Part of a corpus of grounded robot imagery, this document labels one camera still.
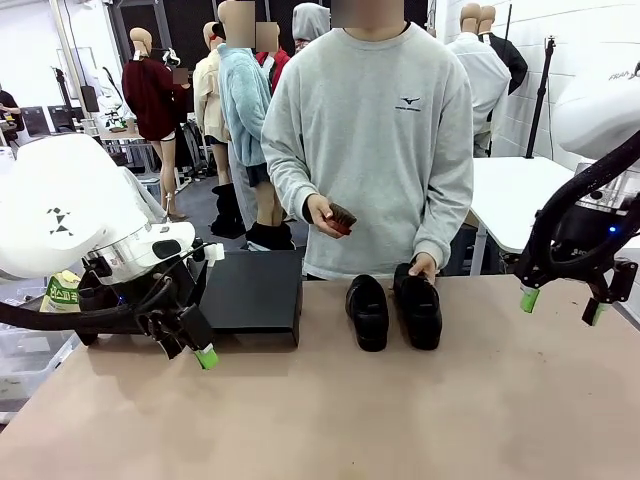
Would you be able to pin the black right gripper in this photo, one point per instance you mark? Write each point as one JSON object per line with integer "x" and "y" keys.
{"x": 590, "y": 245}

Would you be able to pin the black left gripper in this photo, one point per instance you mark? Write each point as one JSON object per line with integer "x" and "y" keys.
{"x": 160, "y": 292}

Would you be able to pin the black loafer shoe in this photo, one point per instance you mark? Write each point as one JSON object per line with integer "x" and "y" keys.
{"x": 367, "y": 315}
{"x": 97, "y": 297}
{"x": 420, "y": 315}

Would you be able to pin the brown shoe brush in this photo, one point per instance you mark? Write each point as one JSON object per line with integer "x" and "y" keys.
{"x": 342, "y": 220}

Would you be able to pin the person's right forearm grey sleeve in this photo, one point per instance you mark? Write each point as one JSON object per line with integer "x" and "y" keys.
{"x": 285, "y": 180}

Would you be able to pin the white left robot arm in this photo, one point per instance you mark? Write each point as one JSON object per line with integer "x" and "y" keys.
{"x": 60, "y": 200}

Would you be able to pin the person's left forearm grey sleeve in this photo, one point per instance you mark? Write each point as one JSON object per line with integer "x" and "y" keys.
{"x": 447, "y": 215}

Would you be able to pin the black metal shoe stand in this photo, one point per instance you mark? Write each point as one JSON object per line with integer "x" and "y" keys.
{"x": 89, "y": 339}
{"x": 260, "y": 295}

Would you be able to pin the black tripod stand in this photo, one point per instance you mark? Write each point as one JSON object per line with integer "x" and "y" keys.
{"x": 542, "y": 90}

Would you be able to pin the black box on stand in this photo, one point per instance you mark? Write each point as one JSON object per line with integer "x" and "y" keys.
{"x": 89, "y": 98}

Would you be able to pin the person's left hand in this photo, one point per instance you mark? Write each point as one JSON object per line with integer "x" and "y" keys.
{"x": 425, "y": 265}

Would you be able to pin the person's right hand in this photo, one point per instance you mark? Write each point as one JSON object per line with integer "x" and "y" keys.
{"x": 315, "y": 210}

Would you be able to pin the white side table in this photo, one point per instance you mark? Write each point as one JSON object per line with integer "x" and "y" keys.
{"x": 510, "y": 200}

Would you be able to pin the green white snack bag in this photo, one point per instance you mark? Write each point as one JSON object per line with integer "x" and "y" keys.
{"x": 57, "y": 295}

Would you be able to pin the black fuzzy mannequin boots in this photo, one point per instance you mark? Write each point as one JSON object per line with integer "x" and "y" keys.
{"x": 227, "y": 210}
{"x": 270, "y": 236}

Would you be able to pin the clear plastic storage bin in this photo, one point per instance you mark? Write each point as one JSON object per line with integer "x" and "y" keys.
{"x": 30, "y": 370}

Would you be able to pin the wooden background table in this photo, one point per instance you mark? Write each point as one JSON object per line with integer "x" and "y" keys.
{"x": 120, "y": 132}

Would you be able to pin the mannequin in white shirt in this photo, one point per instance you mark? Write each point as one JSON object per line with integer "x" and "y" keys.
{"x": 487, "y": 85}

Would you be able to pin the mannequin in beige jacket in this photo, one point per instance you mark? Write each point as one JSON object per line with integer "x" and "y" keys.
{"x": 210, "y": 100}

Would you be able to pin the mannequin in maroon sweater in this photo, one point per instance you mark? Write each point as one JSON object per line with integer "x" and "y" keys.
{"x": 150, "y": 100}

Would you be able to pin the mannequin in black jacket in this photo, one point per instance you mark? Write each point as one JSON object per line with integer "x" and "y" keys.
{"x": 510, "y": 57}

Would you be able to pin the mannequin in light blue fleece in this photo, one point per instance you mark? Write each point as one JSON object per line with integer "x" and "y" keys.
{"x": 242, "y": 100}

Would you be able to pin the black monitor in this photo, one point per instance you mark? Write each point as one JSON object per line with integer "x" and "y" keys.
{"x": 35, "y": 120}
{"x": 62, "y": 117}

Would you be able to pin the person in grey sweatshirt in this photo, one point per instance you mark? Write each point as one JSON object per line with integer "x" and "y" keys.
{"x": 370, "y": 140}

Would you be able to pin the white VR headset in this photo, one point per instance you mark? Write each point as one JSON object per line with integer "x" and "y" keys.
{"x": 172, "y": 56}

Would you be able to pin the seated background person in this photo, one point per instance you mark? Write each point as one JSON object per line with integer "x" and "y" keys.
{"x": 7, "y": 112}

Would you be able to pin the mannequin in grey hoodie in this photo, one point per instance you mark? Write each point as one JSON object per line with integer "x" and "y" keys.
{"x": 310, "y": 20}

